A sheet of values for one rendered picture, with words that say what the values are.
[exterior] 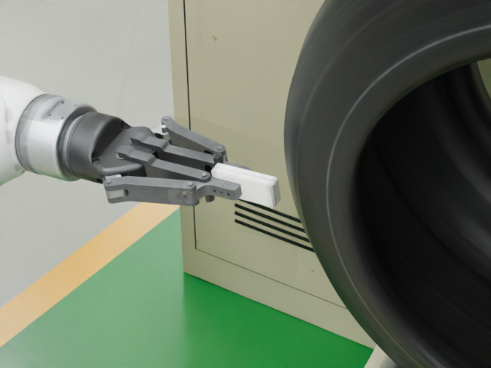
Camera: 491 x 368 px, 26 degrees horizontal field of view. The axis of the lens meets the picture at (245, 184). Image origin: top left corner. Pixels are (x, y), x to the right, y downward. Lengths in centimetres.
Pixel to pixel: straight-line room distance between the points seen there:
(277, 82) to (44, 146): 75
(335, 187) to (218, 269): 143
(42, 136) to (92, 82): 170
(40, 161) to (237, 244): 105
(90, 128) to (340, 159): 39
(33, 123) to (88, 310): 116
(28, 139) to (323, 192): 42
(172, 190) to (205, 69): 84
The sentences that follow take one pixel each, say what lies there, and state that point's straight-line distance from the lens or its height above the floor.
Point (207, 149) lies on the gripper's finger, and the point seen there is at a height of 100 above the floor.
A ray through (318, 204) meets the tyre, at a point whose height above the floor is 114.
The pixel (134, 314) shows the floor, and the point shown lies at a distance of 227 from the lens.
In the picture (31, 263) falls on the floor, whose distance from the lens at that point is 240.
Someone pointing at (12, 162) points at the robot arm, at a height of 96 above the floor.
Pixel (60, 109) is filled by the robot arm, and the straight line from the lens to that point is 117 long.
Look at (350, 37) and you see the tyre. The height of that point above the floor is 130.
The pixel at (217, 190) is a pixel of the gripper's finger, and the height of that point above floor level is 100.
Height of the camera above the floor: 175
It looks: 44 degrees down
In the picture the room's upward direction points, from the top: straight up
